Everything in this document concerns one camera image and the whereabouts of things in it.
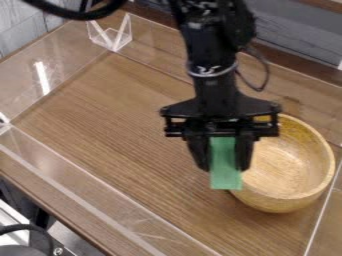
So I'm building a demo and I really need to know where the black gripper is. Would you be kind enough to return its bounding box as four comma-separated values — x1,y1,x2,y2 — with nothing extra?
161,72,281,172

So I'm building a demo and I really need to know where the green rectangular block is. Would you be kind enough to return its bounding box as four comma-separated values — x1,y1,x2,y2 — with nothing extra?
210,137,242,190

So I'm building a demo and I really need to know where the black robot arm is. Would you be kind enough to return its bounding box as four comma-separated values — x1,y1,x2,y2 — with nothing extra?
161,0,281,171

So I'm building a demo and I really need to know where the brown wooden bowl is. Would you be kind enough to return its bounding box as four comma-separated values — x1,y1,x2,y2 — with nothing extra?
231,114,336,213

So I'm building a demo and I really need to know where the clear acrylic tray wall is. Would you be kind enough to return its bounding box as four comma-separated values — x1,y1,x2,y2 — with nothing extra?
0,19,342,256

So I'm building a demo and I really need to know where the black metal bracket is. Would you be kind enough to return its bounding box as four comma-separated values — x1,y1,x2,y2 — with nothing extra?
28,223,78,256

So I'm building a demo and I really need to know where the black cable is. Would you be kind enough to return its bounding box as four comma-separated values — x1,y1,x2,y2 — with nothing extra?
0,223,56,256

